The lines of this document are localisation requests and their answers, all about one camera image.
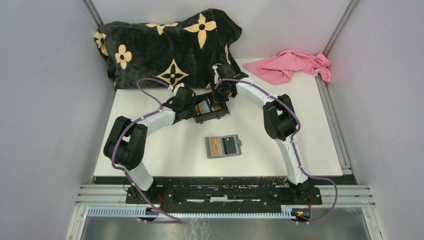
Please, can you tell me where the black credit card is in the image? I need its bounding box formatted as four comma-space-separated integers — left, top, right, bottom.
222, 136, 238, 156

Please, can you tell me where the orange credit card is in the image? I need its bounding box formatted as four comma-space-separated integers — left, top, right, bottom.
209, 137, 223, 157

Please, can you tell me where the grey leather card holder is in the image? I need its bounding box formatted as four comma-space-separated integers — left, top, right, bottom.
204, 134, 242, 159

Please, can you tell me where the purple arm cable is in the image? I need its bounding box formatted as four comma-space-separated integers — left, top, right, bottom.
211, 62, 339, 225
110, 78, 182, 224

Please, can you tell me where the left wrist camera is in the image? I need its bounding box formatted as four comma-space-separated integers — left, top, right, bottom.
172, 83, 185, 95

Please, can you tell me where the stack of cards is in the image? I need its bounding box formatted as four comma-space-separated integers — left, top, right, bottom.
196, 100, 222, 114

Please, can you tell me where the slotted grey cable duct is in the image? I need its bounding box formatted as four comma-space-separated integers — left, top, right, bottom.
87, 206, 296, 220

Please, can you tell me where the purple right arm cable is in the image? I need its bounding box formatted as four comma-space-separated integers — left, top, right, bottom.
211, 62, 339, 225

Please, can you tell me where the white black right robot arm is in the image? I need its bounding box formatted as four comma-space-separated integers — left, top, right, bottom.
211, 63, 314, 204

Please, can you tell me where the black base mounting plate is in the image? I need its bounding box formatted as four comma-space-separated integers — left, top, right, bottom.
94, 175, 356, 214

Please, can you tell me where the pink cloth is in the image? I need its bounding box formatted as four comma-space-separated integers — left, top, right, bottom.
243, 49, 333, 85

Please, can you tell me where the black plastic card box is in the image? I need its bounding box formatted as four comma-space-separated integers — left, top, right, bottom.
194, 92, 230, 124

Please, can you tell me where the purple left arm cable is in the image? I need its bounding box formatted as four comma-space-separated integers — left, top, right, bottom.
110, 78, 182, 224

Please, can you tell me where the black floral plush blanket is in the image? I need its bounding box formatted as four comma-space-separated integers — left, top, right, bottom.
93, 8, 242, 90

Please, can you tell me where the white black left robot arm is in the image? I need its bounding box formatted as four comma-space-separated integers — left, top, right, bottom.
103, 86, 198, 204

